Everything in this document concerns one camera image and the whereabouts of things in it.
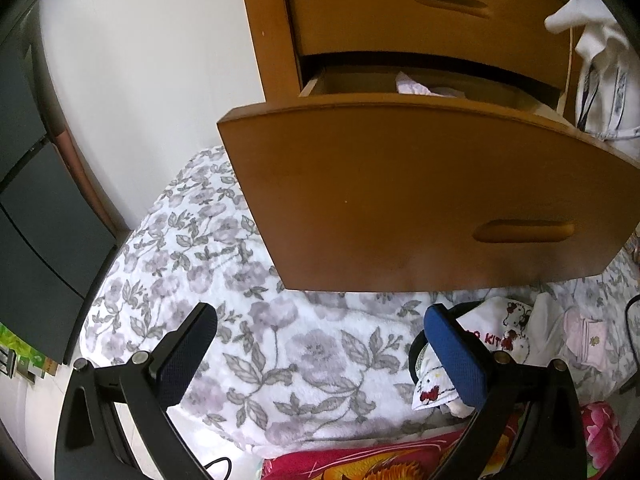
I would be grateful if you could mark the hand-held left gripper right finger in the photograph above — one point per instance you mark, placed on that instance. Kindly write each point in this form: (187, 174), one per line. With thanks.
(457, 355)

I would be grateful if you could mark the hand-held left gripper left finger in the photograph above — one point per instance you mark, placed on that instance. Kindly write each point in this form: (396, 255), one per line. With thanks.
(175, 360)

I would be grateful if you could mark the white cat-print sock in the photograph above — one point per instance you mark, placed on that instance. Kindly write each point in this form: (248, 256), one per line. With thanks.
(432, 390)
(500, 325)

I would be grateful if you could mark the small pink pouch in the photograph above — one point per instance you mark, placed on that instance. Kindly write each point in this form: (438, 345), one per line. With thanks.
(585, 340)

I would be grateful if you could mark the white garment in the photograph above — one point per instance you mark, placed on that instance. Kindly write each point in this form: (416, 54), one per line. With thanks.
(605, 50)

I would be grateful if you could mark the grey floral blanket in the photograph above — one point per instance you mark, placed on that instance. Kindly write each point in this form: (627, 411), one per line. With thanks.
(280, 350)

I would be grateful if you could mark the red printed blanket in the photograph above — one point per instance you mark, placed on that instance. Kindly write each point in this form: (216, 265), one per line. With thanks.
(380, 462)

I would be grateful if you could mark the green packets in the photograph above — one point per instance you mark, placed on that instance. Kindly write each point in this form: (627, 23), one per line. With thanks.
(20, 355)

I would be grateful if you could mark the dark grey cabinet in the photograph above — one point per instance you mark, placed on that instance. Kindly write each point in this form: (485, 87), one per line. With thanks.
(40, 240)

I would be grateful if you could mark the brown door frame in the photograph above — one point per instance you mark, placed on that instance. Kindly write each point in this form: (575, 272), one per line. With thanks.
(85, 170)

